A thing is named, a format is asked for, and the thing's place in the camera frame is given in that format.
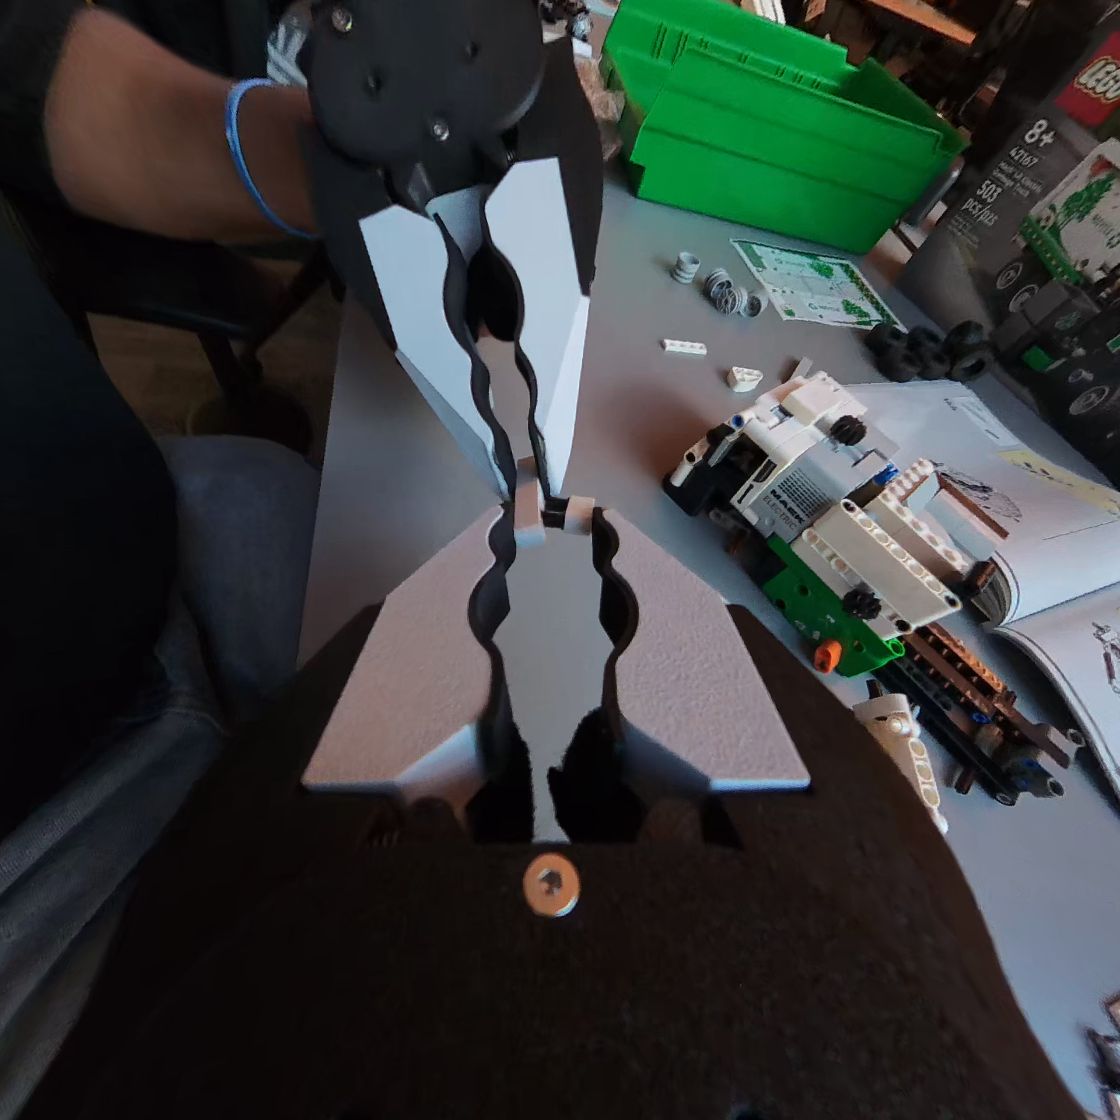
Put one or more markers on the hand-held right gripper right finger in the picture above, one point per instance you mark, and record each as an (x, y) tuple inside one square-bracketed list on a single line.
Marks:
[(711, 700)]

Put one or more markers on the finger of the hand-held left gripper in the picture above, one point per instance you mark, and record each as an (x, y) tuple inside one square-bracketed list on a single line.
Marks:
[(545, 244), (411, 296)]

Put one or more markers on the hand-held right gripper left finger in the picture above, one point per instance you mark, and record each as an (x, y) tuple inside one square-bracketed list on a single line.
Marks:
[(404, 700)]

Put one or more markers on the lego truck model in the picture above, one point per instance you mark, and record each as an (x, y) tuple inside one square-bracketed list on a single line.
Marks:
[(787, 500)]

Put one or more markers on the thin lego technic beam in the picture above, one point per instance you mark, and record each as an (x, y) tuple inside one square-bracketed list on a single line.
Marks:
[(530, 516)]

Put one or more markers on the person's left forearm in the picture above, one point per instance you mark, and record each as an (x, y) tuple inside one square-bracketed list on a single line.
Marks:
[(133, 132)]

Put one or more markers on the grey lego wheel hub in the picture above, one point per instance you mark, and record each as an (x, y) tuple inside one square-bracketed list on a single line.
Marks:
[(686, 269), (754, 304), (735, 302), (715, 282)]

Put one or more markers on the white flat lego plate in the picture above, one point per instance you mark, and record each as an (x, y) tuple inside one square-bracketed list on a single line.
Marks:
[(686, 347)]

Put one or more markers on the white rounded lego piece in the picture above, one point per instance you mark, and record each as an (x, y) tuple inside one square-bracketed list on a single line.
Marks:
[(746, 377)]

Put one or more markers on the lego sticker sheet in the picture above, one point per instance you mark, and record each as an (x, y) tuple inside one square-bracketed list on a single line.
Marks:
[(814, 282)]

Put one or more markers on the lego instruction booklet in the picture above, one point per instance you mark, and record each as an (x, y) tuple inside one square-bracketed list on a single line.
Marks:
[(1051, 563)]

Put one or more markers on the lego set box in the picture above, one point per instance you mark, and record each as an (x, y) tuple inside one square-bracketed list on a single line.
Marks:
[(987, 227)]

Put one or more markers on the blue wristband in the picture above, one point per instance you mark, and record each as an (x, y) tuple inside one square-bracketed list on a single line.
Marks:
[(238, 169)]

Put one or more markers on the person's right leg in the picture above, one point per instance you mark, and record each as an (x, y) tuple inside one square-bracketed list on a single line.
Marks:
[(220, 545)]

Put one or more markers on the green plastic bin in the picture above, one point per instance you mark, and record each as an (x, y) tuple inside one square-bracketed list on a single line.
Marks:
[(769, 157)]

